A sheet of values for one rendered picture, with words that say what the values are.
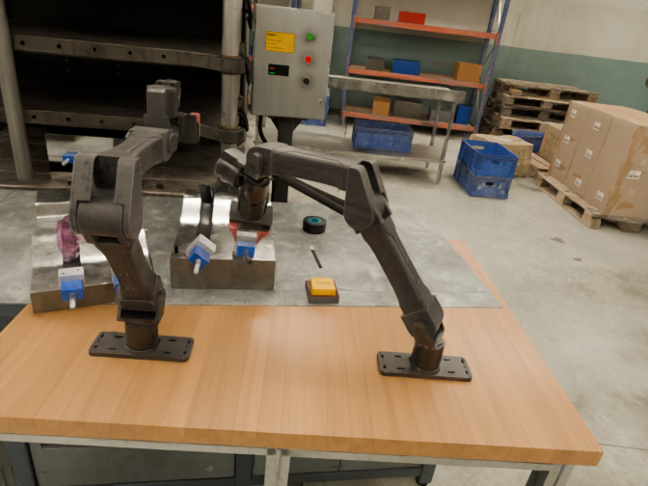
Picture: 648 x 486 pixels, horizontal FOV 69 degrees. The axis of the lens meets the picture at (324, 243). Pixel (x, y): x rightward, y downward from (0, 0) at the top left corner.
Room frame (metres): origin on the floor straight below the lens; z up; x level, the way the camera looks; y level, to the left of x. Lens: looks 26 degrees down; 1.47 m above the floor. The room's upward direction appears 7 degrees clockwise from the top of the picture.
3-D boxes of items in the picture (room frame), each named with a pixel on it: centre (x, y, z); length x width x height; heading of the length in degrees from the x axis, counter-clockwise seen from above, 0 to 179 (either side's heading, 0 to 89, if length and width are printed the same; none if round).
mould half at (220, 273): (1.28, 0.29, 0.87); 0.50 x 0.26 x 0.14; 11
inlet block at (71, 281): (0.87, 0.54, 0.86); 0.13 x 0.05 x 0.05; 29
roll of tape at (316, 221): (1.47, 0.04, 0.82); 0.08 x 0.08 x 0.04
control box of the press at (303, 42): (2.01, 0.22, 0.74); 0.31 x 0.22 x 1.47; 101
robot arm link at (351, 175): (0.95, 0.03, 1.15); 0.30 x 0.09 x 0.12; 66
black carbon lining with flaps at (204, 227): (1.26, 0.30, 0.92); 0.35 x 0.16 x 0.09; 11
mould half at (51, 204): (1.13, 0.63, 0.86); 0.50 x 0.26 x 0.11; 29
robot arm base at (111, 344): (0.78, 0.35, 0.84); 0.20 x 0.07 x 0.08; 94
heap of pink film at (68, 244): (1.13, 0.62, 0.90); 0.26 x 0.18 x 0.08; 29
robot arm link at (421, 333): (0.82, -0.24, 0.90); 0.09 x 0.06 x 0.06; 156
